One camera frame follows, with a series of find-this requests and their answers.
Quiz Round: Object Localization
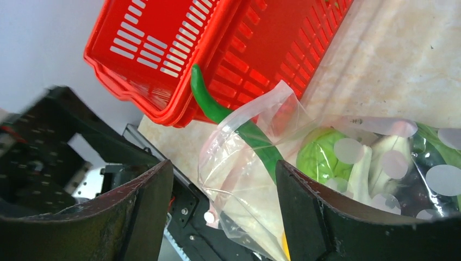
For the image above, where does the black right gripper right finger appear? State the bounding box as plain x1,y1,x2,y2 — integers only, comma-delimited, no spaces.
276,160,460,260

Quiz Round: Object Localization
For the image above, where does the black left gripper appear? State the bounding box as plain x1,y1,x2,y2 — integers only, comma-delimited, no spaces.
1,86,158,218

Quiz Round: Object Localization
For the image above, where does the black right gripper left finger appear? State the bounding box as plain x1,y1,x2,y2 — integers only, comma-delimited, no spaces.
1,160,173,260

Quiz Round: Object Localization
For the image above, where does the green lime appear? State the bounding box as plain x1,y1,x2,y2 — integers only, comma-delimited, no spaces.
296,127,352,184

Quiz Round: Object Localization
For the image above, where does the clear zip top bag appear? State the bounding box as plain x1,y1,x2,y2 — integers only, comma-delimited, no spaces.
191,78,460,260

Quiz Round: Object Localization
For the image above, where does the green pea pod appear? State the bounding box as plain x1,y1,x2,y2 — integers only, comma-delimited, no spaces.
190,64,283,183

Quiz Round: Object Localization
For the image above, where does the green leafy vegetable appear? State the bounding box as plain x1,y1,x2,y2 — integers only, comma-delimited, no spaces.
408,123,460,217

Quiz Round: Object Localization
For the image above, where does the yellow toy fruit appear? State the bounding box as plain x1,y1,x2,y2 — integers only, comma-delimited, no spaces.
281,232,291,261

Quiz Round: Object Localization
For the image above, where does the red plastic basket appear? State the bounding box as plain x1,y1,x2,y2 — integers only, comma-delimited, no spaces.
84,0,352,128

